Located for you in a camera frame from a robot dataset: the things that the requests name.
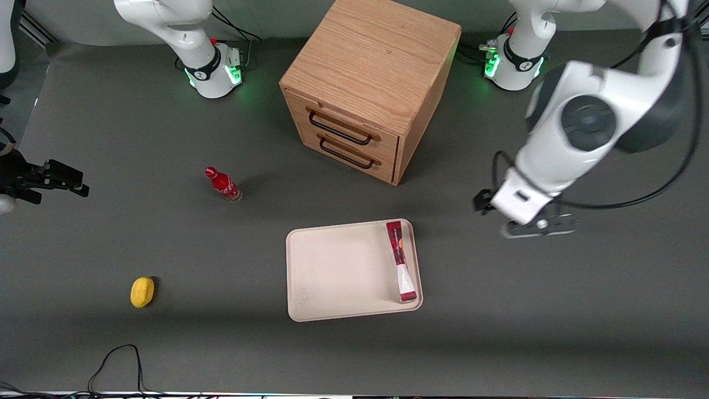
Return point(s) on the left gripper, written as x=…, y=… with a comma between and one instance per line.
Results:
x=478, y=202

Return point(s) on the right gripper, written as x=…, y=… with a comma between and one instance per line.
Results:
x=15, y=173

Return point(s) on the red cookie box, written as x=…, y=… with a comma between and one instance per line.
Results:
x=400, y=260

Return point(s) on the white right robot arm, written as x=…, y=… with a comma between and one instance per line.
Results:
x=188, y=33

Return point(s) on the beige plastic tray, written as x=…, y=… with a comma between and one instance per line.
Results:
x=338, y=271

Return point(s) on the yellow lemon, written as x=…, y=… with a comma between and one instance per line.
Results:
x=142, y=291

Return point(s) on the red cola bottle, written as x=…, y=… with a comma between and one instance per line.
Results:
x=224, y=185

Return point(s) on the wooden drawer cabinet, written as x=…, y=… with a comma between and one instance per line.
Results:
x=371, y=61

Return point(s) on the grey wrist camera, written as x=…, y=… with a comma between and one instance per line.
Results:
x=540, y=226

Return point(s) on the aluminium frame rail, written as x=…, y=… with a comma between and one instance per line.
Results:
x=37, y=27

